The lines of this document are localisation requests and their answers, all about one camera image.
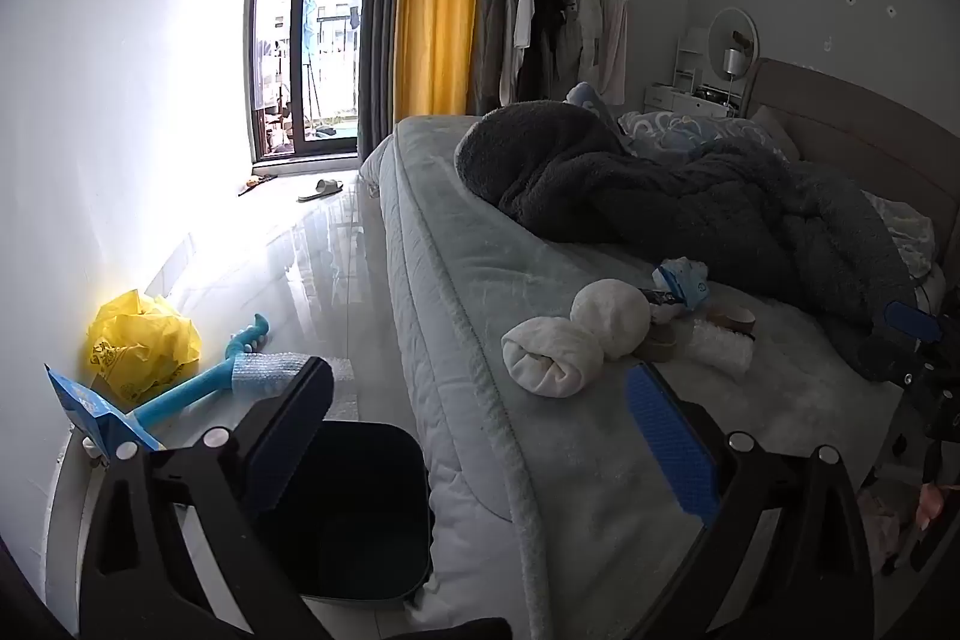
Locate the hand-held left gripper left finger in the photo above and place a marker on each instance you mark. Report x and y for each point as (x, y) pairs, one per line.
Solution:
(289, 430)

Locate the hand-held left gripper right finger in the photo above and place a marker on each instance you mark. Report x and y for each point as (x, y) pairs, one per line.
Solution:
(671, 445)

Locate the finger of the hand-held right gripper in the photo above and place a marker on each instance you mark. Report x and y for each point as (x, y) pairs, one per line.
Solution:
(913, 321)

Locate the brown tape roll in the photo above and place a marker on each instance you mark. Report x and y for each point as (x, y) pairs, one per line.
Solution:
(735, 319)
(660, 344)

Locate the white plastic wrap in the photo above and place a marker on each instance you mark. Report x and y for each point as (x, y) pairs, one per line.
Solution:
(720, 351)

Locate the dark trash bin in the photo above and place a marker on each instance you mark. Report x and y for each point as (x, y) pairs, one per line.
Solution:
(360, 512)

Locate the round white cloth ball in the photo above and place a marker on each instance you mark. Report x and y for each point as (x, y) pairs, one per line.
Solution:
(607, 317)

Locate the white cloth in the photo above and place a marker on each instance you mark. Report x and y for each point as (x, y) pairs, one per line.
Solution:
(547, 355)

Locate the blue wrapper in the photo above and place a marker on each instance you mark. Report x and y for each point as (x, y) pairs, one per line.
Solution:
(679, 287)

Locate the clear bubble wrap sheet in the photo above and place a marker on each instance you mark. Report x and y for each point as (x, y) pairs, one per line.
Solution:
(259, 374)

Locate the white crumpled bedding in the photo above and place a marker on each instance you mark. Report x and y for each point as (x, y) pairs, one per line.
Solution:
(907, 227)

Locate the pink cloth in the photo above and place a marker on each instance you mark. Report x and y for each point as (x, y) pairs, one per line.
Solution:
(930, 505)

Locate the bed with light grey sheet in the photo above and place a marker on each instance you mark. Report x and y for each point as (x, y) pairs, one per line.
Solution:
(525, 460)

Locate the yellow plastic bag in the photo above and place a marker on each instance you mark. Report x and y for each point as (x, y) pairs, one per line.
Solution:
(142, 340)

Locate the beige padded headboard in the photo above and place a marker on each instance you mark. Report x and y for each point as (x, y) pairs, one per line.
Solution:
(862, 130)

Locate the blue pet food bag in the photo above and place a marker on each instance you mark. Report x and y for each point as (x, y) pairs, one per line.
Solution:
(90, 407)

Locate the beige pillow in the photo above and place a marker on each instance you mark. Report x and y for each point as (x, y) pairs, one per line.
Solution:
(776, 130)

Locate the grey slipper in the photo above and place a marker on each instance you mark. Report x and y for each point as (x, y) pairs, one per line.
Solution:
(322, 189)

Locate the small tool on floor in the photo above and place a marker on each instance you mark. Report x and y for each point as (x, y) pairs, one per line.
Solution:
(256, 185)

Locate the dark grey fleece blanket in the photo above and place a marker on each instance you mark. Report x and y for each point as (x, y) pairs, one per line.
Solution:
(675, 197)

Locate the blue patterned pillow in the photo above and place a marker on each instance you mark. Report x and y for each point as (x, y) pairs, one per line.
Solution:
(675, 130)

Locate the white dresser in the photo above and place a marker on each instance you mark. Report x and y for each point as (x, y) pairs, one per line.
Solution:
(675, 96)

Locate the round white mirror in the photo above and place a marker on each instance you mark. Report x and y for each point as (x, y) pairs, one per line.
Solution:
(724, 29)

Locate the pink hanging towel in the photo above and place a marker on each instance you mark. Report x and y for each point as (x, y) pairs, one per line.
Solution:
(613, 48)

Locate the sliding glass door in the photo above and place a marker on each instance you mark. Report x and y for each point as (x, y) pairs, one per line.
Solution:
(315, 10)

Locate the white hanging garment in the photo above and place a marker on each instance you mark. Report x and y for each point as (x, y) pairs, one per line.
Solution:
(581, 3)

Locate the black hanging garment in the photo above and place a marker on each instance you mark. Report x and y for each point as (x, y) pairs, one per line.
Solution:
(540, 10)

